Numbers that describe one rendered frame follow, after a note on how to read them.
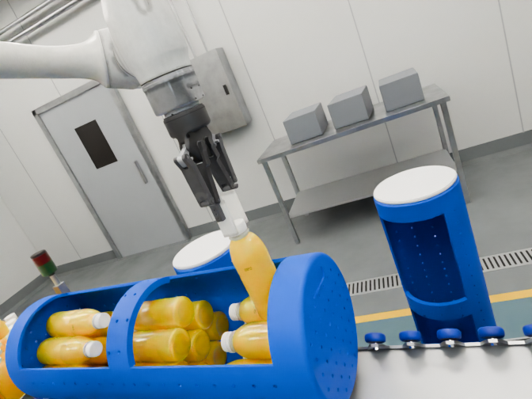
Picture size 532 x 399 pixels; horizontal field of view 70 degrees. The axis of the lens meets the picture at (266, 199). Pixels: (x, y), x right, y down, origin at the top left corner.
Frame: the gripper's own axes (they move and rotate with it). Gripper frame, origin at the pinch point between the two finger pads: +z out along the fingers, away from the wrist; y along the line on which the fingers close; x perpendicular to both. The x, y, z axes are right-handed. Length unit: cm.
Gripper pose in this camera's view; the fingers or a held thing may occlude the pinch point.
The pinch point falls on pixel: (229, 214)
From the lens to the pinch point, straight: 71.0
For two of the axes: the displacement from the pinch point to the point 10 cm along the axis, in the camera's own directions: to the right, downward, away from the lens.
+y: 3.4, -4.3, 8.4
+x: -8.7, 2.0, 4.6
